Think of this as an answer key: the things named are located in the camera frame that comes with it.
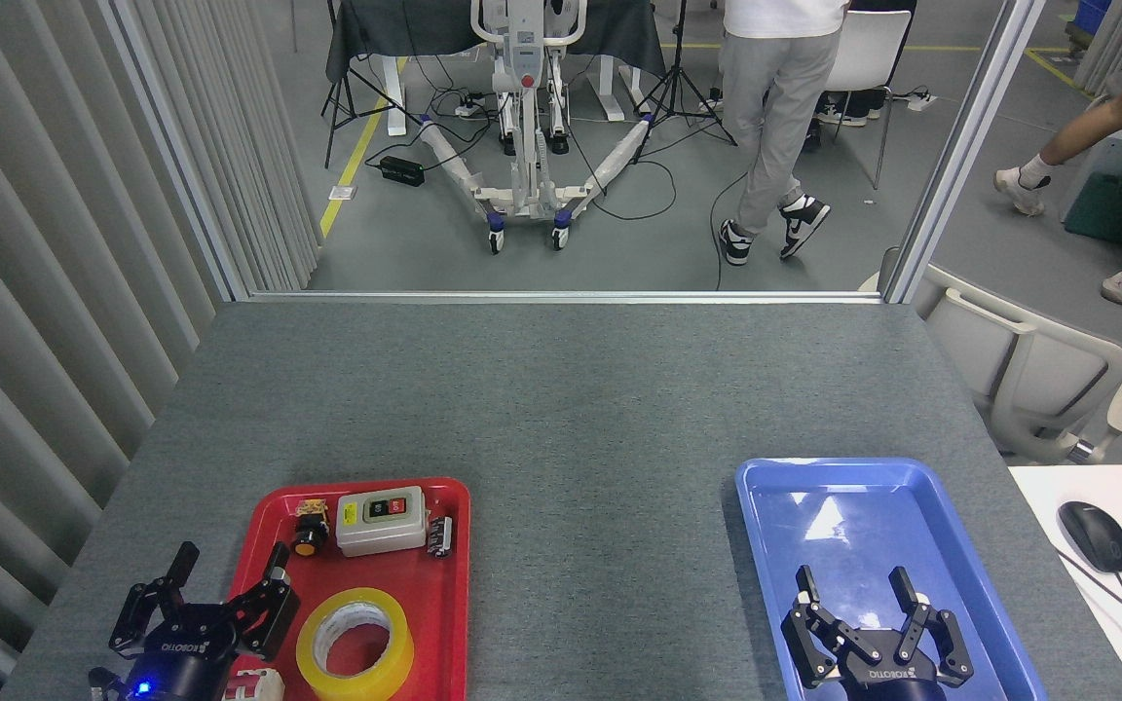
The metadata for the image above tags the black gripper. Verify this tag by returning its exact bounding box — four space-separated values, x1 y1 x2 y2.
780 565 974 701
109 541 301 701

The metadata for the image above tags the yellow tape roll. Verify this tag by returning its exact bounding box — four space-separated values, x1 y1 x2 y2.
296 587 416 701

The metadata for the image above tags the white red connector block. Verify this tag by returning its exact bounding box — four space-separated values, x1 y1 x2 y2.
223 667 285 701

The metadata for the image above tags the blue plastic tray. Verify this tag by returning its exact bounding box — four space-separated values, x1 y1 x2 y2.
734 458 1049 701

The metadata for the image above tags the black orange push button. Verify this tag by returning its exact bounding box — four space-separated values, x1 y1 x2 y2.
291 498 331 558

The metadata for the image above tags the red plastic tray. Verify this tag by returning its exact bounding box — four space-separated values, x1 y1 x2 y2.
228 477 471 701

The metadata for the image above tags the black computer mouse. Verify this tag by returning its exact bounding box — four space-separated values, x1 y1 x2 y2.
1058 500 1122 573

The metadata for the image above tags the pale grey office chair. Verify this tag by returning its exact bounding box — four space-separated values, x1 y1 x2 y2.
858 248 1122 465

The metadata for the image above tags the green case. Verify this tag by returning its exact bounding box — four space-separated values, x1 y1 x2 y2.
1065 170 1122 246

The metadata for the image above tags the pale grey case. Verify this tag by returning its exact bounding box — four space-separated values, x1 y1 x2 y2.
1058 125 1122 225

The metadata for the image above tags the black light stand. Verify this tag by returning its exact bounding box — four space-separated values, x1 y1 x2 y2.
320 0 426 169

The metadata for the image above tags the white plastic chair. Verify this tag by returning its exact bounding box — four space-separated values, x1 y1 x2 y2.
819 10 913 191

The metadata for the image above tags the black tripod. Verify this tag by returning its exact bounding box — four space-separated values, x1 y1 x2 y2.
631 0 739 165

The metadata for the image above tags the table with black cloth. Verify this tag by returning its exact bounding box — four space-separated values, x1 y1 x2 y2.
325 0 667 137

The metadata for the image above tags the white stand on wheels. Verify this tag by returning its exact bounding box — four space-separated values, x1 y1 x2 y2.
418 0 664 254

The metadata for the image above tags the blue crate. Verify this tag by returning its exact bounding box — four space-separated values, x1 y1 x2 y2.
1066 0 1114 50

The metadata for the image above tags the grey switch box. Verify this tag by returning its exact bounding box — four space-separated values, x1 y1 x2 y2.
335 486 429 558

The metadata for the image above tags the thin mouse cable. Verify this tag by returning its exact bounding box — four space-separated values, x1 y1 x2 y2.
1056 547 1122 651

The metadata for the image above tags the black floor cable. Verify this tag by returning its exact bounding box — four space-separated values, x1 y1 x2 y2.
710 170 752 291

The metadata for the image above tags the silver rail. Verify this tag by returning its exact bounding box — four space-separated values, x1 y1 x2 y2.
247 289 885 305

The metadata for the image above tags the silver post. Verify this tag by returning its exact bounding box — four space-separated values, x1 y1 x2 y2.
98 0 252 303
882 0 1049 305

